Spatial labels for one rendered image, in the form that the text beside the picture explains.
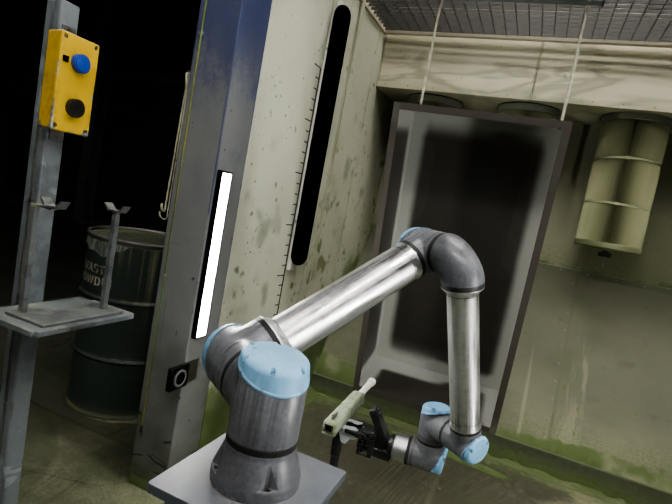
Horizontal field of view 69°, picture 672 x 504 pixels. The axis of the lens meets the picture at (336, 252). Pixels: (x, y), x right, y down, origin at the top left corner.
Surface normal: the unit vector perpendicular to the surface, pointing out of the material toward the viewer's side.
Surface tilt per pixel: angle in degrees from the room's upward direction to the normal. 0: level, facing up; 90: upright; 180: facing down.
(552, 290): 57
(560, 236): 90
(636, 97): 90
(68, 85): 90
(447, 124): 102
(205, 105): 90
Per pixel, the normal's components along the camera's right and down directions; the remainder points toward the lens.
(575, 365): -0.21, -0.51
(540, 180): -0.37, 0.23
